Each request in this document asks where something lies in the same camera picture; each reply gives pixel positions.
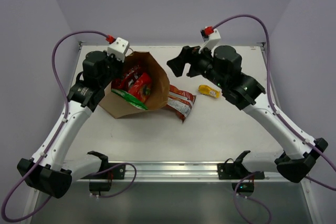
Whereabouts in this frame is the yellow M&M's candy packet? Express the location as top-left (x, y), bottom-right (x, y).
top-left (198, 85), bottom-right (221, 98)

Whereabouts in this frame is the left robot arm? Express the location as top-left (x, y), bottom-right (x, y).
top-left (17, 51), bottom-right (126, 198)

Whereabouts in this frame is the red patterned snack bag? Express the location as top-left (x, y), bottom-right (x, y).
top-left (111, 65), bottom-right (143, 91)

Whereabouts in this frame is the red fruit gummies bag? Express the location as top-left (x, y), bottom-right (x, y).
top-left (128, 72), bottom-right (152, 103)

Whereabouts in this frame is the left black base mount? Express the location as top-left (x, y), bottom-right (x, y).
top-left (71, 156), bottom-right (137, 198)

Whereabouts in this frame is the red Doritos chip bag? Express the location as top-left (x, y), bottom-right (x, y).
top-left (163, 85), bottom-right (196, 122)

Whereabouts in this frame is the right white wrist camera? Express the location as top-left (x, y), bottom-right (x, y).
top-left (198, 26), bottom-right (221, 54)

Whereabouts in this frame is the brown paper bag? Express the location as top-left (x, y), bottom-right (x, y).
top-left (99, 51), bottom-right (170, 119)

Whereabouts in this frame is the green snack bag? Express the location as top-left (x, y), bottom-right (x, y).
top-left (111, 89), bottom-right (148, 110)

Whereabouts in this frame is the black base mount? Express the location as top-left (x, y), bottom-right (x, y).
top-left (71, 156), bottom-right (137, 198)
top-left (217, 151), bottom-right (265, 197)

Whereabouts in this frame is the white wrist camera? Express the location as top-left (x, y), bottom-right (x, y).
top-left (107, 37), bottom-right (130, 62)
top-left (198, 26), bottom-right (221, 54)

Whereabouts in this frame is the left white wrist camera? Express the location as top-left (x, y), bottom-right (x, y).
top-left (107, 37), bottom-right (130, 62)

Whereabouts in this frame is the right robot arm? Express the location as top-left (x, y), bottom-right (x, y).
top-left (167, 46), bottom-right (328, 183)

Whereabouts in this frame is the aluminium front rail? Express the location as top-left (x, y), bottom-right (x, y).
top-left (33, 161), bottom-right (310, 183)

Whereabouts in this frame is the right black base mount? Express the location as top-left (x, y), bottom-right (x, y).
top-left (217, 151), bottom-right (265, 197)

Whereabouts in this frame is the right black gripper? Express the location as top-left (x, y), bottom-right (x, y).
top-left (166, 42), bottom-right (227, 90)

